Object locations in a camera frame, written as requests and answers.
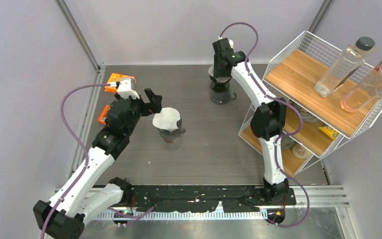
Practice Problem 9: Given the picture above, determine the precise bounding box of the orange box upper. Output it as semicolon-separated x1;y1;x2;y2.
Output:
104;73;137;94

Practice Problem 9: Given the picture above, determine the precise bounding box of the dark green glass dripper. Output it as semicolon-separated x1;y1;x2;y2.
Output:
210;81;230;92

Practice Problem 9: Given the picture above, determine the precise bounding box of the glass carafe with leather collar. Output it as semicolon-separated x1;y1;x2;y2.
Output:
163;138;181;151

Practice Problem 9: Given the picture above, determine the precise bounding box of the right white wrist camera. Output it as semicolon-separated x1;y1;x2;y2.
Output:
228;39;234;48

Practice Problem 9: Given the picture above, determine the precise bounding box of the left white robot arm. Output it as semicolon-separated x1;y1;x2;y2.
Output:
33;88;162;239

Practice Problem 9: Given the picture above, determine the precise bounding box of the grey green cylinder lower shelf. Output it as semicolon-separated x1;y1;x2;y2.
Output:
281;136;296;151

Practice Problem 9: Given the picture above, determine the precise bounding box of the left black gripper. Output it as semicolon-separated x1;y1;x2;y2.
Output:
123;88;161;136

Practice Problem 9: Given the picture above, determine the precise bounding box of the grey glass dripper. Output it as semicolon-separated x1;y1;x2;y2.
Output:
158;119;186;143

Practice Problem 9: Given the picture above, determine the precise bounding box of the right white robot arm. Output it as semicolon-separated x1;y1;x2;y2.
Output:
208;38;289;205

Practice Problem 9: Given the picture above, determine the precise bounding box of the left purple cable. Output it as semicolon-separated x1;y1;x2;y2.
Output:
40;83;157;239

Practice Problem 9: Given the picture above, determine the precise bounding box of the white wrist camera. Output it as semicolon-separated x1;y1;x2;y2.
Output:
115;78;140;99
228;39;234;48

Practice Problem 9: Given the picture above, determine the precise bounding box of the white paper coffee filter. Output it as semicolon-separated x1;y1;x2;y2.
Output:
152;107;181;131

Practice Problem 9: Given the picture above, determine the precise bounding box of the white wire wooden shelf rack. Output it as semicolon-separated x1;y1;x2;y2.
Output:
238;30;382;179

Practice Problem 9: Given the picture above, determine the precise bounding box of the clear bottle grey cap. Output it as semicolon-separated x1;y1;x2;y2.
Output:
314;36;376;98

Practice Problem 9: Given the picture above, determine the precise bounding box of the pink liquid bottle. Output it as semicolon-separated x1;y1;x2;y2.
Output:
340;60;382;113

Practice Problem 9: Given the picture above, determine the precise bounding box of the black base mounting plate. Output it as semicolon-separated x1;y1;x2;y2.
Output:
116;185;296;213

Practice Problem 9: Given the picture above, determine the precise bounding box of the orange razor box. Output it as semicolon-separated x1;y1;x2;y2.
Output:
97;105;110;125

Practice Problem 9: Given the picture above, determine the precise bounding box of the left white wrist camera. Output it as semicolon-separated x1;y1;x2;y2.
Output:
115;78;140;99

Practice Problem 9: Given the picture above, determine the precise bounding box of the grey glass pitcher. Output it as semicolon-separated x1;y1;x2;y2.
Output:
209;90;237;105

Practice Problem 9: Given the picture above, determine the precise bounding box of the yellow snack packet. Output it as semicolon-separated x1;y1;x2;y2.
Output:
318;125;339;140

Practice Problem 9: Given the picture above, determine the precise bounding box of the patterned ceramic bowl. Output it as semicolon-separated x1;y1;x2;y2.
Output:
293;103;319;123

